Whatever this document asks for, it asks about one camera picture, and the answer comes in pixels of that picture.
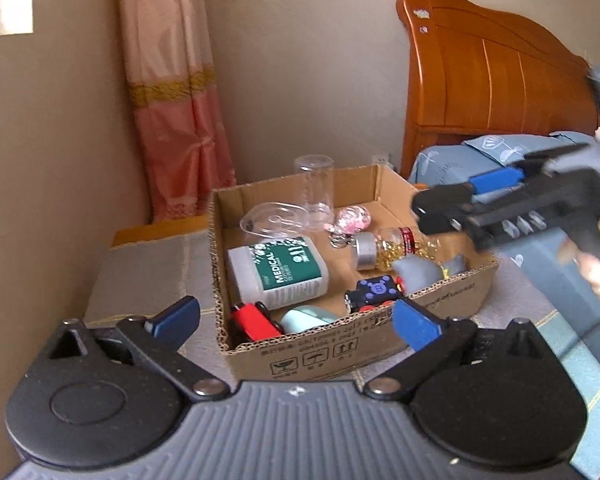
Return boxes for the pink curtain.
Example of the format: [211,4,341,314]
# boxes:
[117,0,238,223]

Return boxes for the pink glitter globe keychain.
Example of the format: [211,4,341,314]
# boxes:
[327,205,373,248]

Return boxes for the wooden headboard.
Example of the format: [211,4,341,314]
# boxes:
[396,0,600,176]

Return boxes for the mint round case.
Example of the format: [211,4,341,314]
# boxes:
[280,306,338,335]

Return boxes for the white green label bottle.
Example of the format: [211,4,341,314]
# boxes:
[226,236,330,310]

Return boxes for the clear round plastic container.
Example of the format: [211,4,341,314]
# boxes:
[240,201,308,241]

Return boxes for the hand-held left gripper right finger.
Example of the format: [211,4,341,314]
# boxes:
[362,299,556,403]

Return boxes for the glass bottle gold flakes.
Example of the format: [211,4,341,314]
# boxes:
[352,226,443,271]

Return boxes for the light blue floral pillow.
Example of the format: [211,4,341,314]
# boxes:
[462,131,600,168]

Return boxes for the clear plastic tube jar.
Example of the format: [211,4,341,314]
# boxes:
[293,155,336,216]

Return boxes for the grey animal figurine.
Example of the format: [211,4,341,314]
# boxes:
[392,252,468,295]

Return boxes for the light blue floral bedding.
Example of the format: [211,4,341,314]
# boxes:
[407,131,600,341]

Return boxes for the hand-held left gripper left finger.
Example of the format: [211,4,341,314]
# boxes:
[47,296,228,403]

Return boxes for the dark cube toy red wheels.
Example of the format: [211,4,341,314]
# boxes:
[344,274,406,313]

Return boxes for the red toy car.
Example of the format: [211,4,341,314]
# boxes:
[228,301,286,346]

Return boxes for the cardboard box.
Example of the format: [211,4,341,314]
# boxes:
[206,164,501,383]

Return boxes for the grey teal striped cloth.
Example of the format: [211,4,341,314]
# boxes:
[82,230,600,461]

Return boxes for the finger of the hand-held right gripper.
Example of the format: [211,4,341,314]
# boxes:
[411,182,487,236]
[467,142,596,196]

